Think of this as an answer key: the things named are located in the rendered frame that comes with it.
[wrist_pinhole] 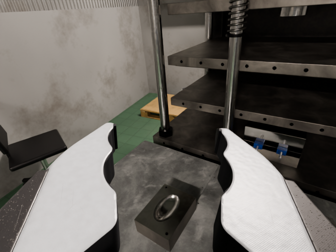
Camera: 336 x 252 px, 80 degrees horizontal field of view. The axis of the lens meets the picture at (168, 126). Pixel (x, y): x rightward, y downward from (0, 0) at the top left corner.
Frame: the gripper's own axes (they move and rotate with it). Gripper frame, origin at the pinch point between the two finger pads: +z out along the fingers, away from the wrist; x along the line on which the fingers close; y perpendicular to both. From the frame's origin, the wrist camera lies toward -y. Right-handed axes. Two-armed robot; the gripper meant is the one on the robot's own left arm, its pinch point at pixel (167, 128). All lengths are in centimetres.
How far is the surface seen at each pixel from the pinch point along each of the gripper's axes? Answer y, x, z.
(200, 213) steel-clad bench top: 64, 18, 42
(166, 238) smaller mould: 59, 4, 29
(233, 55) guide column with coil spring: 10, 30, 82
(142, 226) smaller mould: 61, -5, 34
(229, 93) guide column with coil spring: 27, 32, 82
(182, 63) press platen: 19, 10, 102
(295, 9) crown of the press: -10, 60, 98
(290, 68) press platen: 12, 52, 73
